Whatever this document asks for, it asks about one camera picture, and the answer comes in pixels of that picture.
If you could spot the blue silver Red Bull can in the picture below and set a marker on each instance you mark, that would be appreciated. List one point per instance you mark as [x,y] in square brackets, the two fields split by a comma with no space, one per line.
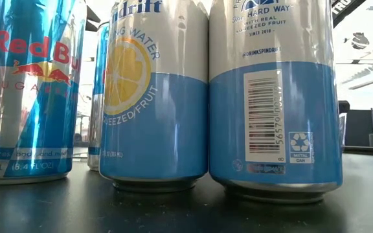
[98,81]
[28,113]

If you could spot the black table frame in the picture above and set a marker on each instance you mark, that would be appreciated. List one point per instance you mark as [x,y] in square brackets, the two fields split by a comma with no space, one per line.
[368,150]

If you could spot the dark round ceiling fixture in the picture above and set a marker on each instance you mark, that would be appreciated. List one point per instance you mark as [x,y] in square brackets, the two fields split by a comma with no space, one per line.
[360,40]

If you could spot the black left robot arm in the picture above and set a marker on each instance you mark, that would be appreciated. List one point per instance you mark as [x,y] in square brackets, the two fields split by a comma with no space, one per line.
[92,19]

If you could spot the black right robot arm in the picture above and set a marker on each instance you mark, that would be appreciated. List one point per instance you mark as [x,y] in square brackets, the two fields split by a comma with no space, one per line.
[345,8]

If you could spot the blue white Spindrift can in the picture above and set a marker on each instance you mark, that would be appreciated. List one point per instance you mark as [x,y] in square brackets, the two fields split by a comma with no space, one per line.
[154,129]
[309,113]

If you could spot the black room divider panel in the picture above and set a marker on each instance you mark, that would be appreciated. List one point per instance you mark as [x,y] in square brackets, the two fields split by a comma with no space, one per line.
[359,126]

